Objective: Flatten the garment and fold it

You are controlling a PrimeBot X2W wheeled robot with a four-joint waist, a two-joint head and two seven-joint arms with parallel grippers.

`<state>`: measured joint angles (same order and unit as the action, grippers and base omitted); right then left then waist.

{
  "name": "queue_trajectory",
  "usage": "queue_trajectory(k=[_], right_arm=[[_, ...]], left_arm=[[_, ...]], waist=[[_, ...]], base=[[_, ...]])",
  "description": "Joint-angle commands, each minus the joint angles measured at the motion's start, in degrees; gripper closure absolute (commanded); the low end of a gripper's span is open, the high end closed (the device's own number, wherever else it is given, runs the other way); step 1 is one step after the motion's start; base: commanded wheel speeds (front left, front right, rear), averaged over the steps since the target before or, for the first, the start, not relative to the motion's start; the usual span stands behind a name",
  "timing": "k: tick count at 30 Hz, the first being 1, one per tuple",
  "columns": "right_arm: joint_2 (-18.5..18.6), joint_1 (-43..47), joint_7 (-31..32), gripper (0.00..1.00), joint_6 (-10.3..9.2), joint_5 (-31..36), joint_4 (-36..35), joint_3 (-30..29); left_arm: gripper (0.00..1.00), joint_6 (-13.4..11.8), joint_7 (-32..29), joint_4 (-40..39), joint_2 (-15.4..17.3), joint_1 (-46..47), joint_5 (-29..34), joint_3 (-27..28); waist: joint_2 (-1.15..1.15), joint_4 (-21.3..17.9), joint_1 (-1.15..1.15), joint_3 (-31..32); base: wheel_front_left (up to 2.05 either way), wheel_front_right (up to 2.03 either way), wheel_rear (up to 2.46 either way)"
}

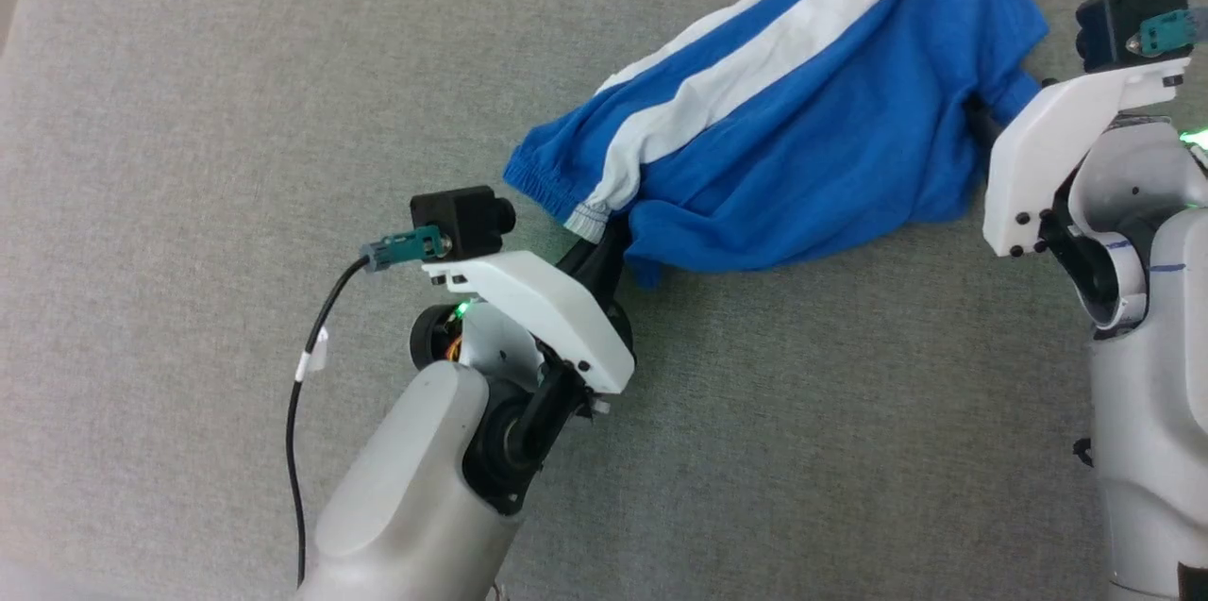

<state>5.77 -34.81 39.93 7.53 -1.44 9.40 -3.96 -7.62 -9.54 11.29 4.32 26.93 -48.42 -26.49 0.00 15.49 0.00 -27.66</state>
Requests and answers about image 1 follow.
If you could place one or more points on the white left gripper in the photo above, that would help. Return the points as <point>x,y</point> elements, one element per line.
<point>557,313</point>

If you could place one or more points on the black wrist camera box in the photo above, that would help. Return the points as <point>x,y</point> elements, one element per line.
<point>462,219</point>
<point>1114,25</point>

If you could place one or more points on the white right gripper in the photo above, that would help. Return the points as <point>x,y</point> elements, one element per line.
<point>1048,158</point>

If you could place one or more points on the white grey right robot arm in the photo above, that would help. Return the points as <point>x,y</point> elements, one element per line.
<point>1151,375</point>

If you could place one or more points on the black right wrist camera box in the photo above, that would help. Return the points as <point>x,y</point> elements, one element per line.
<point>1114,25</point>

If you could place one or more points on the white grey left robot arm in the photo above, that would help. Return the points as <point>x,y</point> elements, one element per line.
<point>406,488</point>

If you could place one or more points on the grey fabric sofa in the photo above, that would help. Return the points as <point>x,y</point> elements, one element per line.
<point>189,110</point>

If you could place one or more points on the blue shorts with white stripes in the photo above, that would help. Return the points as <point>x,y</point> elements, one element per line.
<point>802,158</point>

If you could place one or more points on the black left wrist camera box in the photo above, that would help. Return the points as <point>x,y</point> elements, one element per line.
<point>462,219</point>

